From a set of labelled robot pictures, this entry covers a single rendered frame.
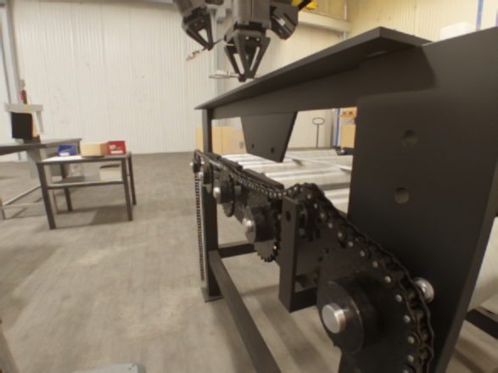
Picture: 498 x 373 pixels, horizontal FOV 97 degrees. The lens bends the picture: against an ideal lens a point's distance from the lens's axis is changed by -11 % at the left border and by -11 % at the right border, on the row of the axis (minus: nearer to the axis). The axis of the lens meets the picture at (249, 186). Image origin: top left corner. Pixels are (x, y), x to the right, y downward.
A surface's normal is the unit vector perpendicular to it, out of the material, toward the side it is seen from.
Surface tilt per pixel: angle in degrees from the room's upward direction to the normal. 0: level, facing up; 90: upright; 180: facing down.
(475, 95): 90
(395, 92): 90
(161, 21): 90
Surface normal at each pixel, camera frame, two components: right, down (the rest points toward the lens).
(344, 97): -0.94, 0.08
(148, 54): 0.35, 0.22
